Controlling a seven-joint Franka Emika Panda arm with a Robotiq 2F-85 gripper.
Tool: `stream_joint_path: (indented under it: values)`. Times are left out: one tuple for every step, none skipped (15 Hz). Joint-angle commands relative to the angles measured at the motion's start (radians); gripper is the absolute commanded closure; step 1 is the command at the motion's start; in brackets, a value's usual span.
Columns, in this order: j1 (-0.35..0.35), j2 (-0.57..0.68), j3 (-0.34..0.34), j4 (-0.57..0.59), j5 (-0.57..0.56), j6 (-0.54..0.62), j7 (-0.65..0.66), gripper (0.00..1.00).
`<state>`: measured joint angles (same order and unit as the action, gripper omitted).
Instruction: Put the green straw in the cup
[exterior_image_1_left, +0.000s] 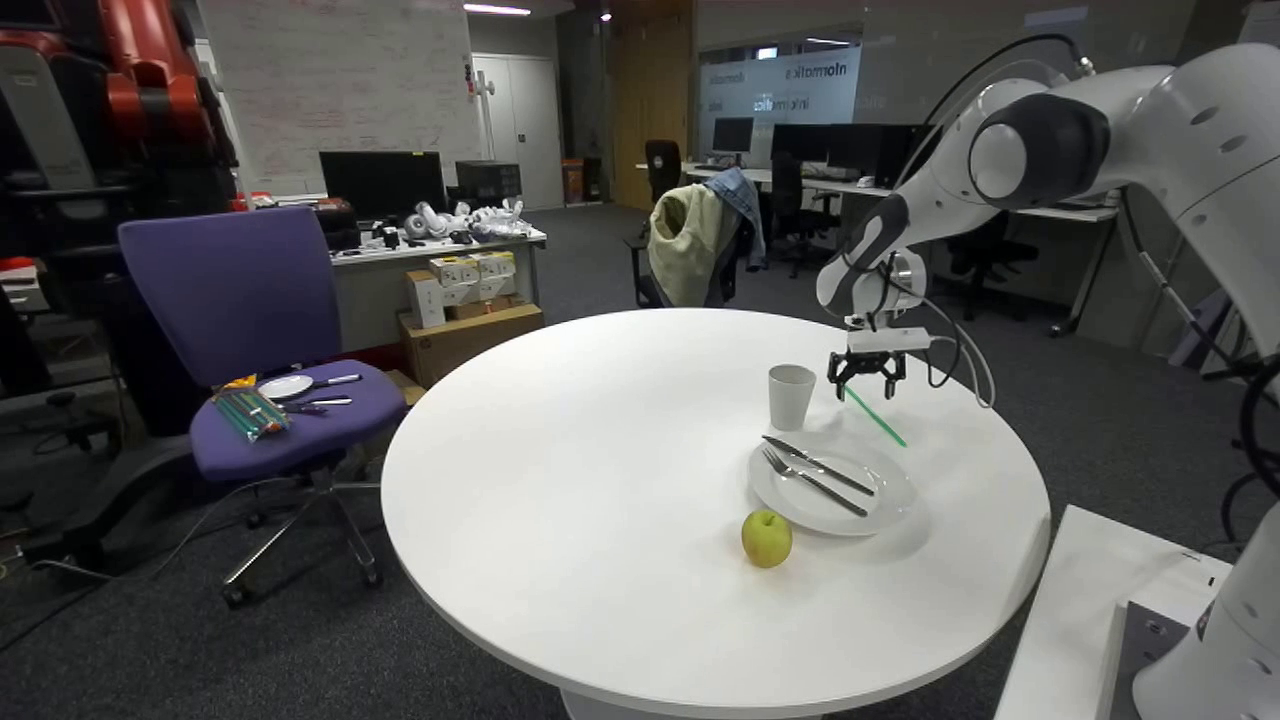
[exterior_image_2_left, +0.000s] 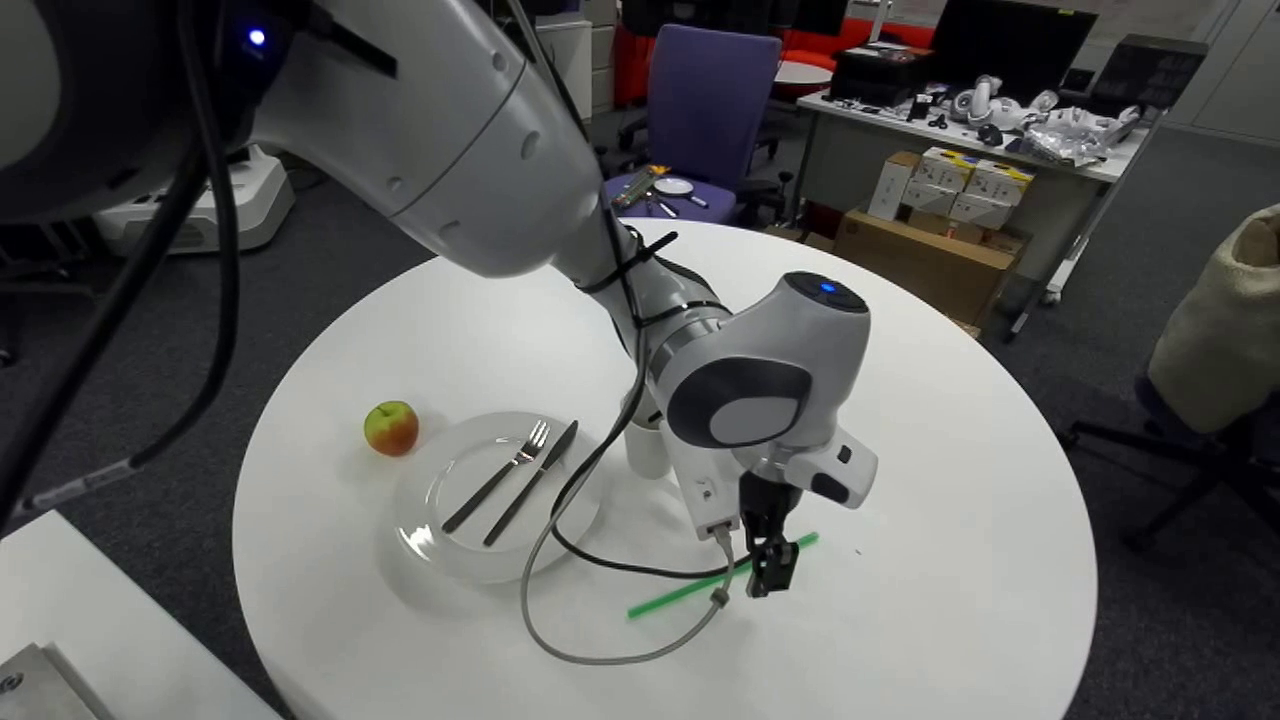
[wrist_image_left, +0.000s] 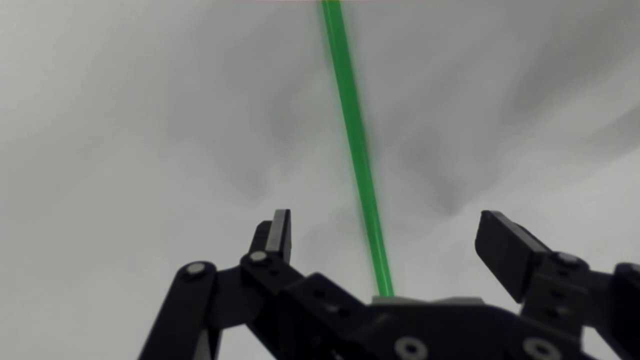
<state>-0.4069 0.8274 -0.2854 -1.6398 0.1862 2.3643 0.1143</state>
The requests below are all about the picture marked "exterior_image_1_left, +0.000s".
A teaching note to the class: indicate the small white plate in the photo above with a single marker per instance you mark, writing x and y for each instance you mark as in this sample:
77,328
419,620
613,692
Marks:
284,384

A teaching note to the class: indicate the black office chair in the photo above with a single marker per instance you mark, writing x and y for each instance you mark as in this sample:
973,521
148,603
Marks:
995,255

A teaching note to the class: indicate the white plastic bag clutter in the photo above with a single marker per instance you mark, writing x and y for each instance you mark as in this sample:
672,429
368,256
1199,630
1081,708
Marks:
466,220

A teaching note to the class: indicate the blue denim garment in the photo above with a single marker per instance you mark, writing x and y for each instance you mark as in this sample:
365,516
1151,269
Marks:
745,203

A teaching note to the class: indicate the purple office chair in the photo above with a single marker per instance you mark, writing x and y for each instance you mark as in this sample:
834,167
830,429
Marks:
243,287

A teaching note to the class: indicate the white round plate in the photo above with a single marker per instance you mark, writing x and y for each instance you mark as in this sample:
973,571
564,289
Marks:
853,506

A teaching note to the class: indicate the silver table knife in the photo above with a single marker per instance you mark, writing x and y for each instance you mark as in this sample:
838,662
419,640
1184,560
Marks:
823,465

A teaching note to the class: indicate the white door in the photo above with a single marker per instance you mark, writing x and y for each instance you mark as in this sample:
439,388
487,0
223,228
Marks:
521,125

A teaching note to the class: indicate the white robot mounting table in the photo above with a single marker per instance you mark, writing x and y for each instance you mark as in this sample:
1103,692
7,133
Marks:
1081,612

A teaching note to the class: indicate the cluttered white desk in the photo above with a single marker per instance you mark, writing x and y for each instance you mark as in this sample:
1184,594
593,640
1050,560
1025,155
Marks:
440,275

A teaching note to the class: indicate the silver fork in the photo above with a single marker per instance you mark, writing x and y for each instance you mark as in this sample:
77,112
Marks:
817,481

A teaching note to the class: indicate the beige jacket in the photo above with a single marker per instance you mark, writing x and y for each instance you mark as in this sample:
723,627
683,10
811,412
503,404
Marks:
686,241

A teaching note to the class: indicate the red industrial robot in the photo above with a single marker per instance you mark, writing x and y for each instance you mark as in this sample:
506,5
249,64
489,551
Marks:
154,93

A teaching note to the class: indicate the white cup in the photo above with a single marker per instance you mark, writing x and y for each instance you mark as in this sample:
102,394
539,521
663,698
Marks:
790,398

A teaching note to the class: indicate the large black monitor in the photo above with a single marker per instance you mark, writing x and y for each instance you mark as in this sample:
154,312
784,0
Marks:
383,185

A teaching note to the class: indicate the black chair with clothes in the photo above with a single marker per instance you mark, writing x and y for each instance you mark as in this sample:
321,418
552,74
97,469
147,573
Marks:
731,275

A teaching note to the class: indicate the small cutlery pieces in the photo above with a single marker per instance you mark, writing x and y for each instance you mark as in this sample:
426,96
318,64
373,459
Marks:
328,403

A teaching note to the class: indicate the green apple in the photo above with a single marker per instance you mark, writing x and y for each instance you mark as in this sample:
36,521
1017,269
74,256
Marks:
766,539

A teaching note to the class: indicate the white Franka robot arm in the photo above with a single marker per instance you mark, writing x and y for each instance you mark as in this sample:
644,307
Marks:
1200,122

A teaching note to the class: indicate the brown cardboard box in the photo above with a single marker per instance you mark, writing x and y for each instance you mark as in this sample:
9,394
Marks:
466,341

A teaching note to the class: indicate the row of dark monitors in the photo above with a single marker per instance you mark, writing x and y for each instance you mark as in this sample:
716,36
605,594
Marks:
813,146

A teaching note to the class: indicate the white packaged boxes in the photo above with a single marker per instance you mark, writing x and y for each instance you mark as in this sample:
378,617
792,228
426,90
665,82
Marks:
463,282

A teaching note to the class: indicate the ceiling light strip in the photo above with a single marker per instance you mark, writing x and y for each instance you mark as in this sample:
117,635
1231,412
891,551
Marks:
499,10

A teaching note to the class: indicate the small black monitor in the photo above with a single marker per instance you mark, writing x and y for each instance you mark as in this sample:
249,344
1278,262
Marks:
489,180

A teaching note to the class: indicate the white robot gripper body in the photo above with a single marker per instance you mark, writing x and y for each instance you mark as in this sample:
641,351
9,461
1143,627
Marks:
886,341

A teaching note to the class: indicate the green packet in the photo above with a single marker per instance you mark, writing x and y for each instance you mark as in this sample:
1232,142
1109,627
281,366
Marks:
249,412

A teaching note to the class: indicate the grey metal base plate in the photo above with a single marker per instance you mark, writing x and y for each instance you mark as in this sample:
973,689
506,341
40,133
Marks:
1143,654

